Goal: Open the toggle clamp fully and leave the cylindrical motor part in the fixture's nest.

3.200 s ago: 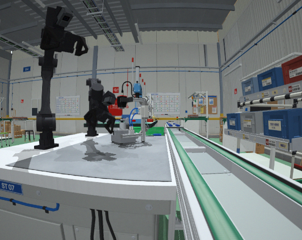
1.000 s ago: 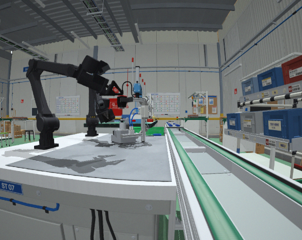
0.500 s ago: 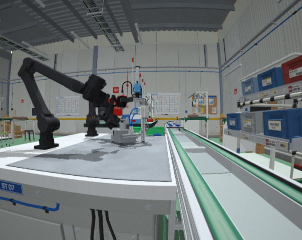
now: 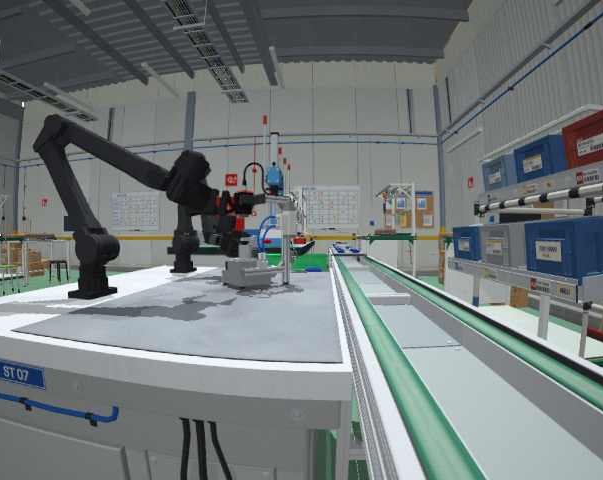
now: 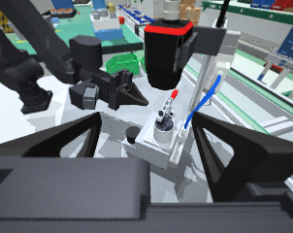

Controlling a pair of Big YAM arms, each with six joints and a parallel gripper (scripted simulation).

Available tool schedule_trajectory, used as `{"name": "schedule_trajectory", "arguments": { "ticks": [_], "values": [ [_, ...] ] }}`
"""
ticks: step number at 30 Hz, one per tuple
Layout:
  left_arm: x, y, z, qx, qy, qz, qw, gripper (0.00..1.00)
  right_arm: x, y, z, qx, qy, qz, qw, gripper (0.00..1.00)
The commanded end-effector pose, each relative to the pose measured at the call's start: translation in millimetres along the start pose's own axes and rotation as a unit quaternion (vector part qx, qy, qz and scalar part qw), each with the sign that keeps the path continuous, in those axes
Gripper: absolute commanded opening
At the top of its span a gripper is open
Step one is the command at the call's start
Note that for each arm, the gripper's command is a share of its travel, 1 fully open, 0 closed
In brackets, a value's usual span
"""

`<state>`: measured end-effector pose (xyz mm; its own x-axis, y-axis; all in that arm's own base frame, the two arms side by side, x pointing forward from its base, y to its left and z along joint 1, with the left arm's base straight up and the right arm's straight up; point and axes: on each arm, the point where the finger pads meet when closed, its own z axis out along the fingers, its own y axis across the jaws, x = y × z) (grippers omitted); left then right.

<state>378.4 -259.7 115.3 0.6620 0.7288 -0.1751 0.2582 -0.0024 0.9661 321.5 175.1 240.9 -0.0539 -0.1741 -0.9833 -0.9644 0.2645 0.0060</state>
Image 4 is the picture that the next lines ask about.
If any grey cylinder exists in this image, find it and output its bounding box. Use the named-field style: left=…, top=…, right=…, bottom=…
left=238, top=244, right=253, bottom=259

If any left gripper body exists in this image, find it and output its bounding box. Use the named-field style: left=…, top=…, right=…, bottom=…
left=226, top=229, right=250, bottom=258

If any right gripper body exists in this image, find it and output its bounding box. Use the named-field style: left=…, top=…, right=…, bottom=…
left=185, top=186, right=227, bottom=215

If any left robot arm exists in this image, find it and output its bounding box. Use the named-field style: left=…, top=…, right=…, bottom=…
left=170, top=150, right=236, bottom=273

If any green plastic bin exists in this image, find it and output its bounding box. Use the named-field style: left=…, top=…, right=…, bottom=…
left=266, top=253, right=282, bottom=266
left=291, top=254, right=328, bottom=271

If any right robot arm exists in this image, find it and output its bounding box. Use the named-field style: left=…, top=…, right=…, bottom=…
left=33, top=114, right=212, bottom=300

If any blue-handled screwdriver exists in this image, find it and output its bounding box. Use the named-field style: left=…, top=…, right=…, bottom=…
left=290, top=267, right=322, bottom=272

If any grey flat mat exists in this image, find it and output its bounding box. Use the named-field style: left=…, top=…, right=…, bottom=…
left=10, top=268, right=343, bottom=364

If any red push broom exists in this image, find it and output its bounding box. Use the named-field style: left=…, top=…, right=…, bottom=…
left=587, top=316, right=603, bottom=342

